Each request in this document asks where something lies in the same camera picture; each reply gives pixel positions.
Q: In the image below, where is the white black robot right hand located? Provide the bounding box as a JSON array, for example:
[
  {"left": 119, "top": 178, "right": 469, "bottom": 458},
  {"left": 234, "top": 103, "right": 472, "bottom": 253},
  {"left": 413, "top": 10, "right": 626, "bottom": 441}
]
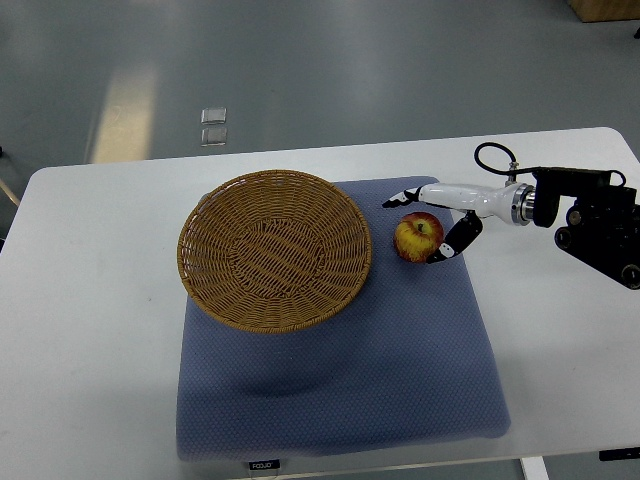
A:
[{"left": 382, "top": 183, "right": 535, "bottom": 264}]

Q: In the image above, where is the red yellow apple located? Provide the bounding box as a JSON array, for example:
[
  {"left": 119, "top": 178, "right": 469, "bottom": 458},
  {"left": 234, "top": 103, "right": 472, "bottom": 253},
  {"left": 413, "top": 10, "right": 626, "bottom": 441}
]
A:
[{"left": 393, "top": 211, "right": 444, "bottom": 263}]

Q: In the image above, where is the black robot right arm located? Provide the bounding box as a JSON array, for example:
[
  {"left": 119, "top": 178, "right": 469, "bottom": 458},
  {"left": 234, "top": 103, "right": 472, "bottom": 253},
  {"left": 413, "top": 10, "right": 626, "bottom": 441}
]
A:
[{"left": 474, "top": 142, "right": 639, "bottom": 290}]

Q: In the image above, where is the brown wicker basket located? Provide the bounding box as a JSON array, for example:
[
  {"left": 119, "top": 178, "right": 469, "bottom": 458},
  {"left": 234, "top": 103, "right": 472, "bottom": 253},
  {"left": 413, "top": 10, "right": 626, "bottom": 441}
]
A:
[{"left": 177, "top": 170, "right": 373, "bottom": 334}]

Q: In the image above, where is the blue quilted mat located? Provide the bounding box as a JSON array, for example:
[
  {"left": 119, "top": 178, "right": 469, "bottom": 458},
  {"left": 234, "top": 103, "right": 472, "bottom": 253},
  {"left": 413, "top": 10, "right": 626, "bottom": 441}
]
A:
[{"left": 176, "top": 176, "right": 510, "bottom": 462}]

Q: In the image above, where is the wooden box corner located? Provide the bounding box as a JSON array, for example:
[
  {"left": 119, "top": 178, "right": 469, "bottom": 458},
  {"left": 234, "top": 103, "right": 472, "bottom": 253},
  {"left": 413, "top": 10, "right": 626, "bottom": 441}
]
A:
[{"left": 568, "top": 0, "right": 639, "bottom": 23}]

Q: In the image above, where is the white table leg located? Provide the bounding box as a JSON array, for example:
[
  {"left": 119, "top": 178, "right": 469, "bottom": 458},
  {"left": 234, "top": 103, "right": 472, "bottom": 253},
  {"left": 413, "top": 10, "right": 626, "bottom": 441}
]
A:
[{"left": 520, "top": 456, "right": 550, "bottom": 480}]

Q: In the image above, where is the lower floor metal plate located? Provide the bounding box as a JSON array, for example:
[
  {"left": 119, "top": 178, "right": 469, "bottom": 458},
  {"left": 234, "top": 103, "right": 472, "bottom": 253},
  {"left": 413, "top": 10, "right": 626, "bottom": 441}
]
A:
[{"left": 201, "top": 126, "right": 228, "bottom": 147}]

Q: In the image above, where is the floor metal plate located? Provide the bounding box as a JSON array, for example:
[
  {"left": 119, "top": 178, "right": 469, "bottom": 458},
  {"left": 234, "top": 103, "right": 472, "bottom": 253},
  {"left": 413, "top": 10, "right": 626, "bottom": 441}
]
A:
[
  {"left": 201, "top": 126, "right": 228, "bottom": 147},
  {"left": 201, "top": 107, "right": 227, "bottom": 125}
]

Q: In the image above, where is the upper floor metal plate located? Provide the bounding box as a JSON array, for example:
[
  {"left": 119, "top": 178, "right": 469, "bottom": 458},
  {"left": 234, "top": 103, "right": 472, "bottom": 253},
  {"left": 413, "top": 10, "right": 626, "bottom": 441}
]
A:
[{"left": 201, "top": 107, "right": 227, "bottom": 125}]

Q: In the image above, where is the black table label tag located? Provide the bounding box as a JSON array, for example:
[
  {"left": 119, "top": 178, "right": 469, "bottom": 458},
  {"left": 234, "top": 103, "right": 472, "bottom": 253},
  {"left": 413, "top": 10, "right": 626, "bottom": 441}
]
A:
[{"left": 248, "top": 459, "right": 281, "bottom": 471}]

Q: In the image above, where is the black table edge bracket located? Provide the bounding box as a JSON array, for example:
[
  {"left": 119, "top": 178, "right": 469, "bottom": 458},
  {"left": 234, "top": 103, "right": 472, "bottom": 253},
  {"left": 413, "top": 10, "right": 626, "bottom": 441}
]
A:
[{"left": 599, "top": 447, "right": 640, "bottom": 462}]

